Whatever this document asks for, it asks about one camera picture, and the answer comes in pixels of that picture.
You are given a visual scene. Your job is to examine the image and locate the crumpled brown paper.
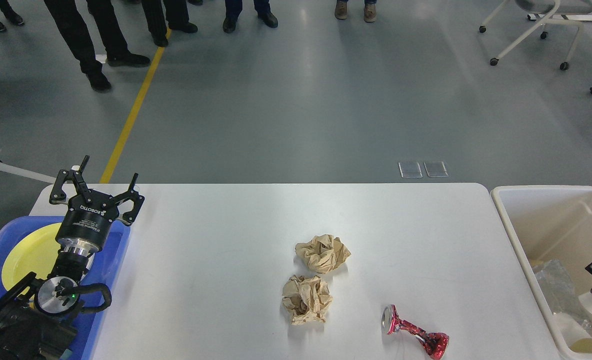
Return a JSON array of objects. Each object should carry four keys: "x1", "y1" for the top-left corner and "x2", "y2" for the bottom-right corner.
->
[
  {"x1": 294, "y1": 234, "x2": 351, "y2": 274},
  {"x1": 282, "y1": 275, "x2": 334, "y2": 325}
]

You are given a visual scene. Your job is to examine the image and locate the aluminium foil tray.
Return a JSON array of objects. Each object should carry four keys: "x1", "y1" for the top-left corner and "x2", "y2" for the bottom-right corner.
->
[{"x1": 532, "y1": 259, "x2": 592, "y2": 336}]

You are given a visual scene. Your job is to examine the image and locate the bystander black trousers left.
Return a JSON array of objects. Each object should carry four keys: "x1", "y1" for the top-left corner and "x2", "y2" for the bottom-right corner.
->
[{"x1": 44, "y1": 0, "x2": 151, "y2": 92}]

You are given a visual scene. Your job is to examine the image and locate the yellow plastic plate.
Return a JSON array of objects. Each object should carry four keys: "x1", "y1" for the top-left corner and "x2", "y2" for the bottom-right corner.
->
[{"x1": 1, "y1": 223, "x2": 61, "y2": 291}]

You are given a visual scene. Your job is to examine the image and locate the right floor socket plate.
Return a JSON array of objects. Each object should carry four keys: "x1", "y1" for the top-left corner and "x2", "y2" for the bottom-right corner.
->
[{"x1": 423, "y1": 161, "x2": 449, "y2": 178}]

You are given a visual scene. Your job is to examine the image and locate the white rolling chair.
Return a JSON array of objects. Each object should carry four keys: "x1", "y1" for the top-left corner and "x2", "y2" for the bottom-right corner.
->
[{"x1": 489, "y1": 0, "x2": 592, "y2": 71}]

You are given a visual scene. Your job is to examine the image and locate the left floor socket plate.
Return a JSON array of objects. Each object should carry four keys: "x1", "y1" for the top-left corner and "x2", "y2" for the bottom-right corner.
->
[{"x1": 398, "y1": 161, "x2": 424, "y2": 179}]

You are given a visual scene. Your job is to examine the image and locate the crumpled brown paper upper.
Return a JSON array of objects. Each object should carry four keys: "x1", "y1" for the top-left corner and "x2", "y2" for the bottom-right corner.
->
[{"x1": 294, "y1": 234, "x2": 351, "y2": 274}]

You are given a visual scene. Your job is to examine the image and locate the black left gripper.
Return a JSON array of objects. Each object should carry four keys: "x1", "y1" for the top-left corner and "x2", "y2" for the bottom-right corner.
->
[{"x1": 49, "y1": 155, "x2": 145, "y2": 257}]

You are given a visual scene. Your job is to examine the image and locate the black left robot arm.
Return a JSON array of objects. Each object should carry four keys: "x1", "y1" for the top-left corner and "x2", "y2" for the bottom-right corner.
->
[{"x1": 0, "y1": 155, "x2": 145, "y2": 360}]

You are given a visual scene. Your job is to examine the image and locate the bystander black trousers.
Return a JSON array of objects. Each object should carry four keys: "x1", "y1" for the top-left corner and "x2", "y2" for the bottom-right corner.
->
[
  {"x1": 141, "y1": 0, "x2": 198, "y2": 48},
  {"x1": 44, "y1": 0, "x2": 151, "y2": 92}
]

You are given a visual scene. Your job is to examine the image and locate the floor socket plate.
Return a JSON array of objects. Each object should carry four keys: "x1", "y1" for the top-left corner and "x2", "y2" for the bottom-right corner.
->
[
  {"x1": 398, "y1": 161, "x2": 424, "y2": 179},
  {"x1": 423, "y1": 161, "x2": 449, "y2": 178}
]

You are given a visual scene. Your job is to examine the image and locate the crumpled brown paper lower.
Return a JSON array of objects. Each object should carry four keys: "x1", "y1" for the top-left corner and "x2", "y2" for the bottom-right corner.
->
[{"x1": 282, "y1": 275, "x2": 334, "y2": 325}]

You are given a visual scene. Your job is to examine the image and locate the white pink plate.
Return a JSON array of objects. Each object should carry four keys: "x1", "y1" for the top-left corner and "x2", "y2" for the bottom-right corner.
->
[{"x1": 83, "y1": 253, "x2": 95, "y2": 277}]

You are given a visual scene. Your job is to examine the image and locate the bystander dark blue trousers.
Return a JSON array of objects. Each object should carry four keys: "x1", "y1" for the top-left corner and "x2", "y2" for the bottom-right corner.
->
[{"x1": 222, "y1": 0, "x2": 279, "y2": 34}]

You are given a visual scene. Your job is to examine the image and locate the cream paper cup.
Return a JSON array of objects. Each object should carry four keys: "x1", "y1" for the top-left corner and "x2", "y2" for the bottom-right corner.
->
[{"x1": 552, "y1": 312, "x2": 592, "y2": 354}]

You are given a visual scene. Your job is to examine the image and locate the white waste bin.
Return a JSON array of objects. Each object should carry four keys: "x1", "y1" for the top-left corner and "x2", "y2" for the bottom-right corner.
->
[{"x1": 491, "y1": 185, "x2": 592, "y2": 360}]

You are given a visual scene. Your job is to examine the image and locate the bystander black trousers middle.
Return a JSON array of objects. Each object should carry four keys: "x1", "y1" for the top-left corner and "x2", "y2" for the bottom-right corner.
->
[{"x1": 141, "y1": 0, "x2": 198, "y2": 48}]

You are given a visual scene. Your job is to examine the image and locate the red foil wrapper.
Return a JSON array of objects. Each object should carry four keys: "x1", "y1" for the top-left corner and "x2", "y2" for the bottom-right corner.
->
[{"x1": 381, "y1": 304, "x2": 450, "y2": 360}]

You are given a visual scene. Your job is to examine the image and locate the bystander brown shoes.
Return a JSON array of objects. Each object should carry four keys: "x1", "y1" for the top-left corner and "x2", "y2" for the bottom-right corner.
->
[{"x1": 334, "y1": 0, "x2": 377, "y2": 23}]

